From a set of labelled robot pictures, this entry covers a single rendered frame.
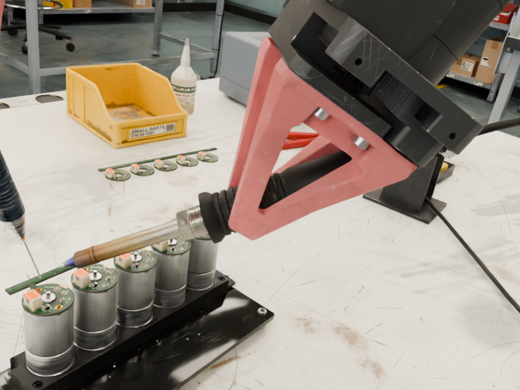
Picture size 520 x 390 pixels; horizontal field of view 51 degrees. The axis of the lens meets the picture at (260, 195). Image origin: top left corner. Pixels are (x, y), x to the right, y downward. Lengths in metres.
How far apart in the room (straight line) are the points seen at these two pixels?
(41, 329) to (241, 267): 0.19
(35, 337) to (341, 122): 0.19
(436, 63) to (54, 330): 0.22
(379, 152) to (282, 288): 0.23
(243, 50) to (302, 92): 0.60
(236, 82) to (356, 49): 0.64
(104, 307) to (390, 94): 0.19
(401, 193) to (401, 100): 0.38
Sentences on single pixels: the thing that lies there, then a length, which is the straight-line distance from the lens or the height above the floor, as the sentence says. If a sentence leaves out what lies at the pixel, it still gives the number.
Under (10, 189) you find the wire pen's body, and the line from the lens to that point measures 0.23.
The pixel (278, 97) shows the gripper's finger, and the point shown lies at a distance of 0.20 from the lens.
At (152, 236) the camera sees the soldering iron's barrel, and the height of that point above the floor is 0.86.
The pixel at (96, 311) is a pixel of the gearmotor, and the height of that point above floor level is 0.80.
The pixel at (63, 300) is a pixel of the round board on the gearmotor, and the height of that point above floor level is 0.81.
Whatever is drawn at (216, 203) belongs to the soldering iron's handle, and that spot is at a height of 0.88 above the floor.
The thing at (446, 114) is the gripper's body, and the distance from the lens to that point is 0.20.
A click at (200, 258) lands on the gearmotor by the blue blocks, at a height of 0.80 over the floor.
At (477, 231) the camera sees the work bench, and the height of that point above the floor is 0.75.
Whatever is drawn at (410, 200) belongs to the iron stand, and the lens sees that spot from 0.58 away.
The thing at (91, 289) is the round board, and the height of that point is 0.81.
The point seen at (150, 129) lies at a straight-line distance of 0.64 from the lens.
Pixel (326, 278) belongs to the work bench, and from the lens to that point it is 0.44.
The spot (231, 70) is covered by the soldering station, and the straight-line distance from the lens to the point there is 0.82.
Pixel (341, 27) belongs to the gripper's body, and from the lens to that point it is 0.18.
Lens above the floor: 1.00
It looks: 27 degrees down
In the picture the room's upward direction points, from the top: 9 degrees clockwise
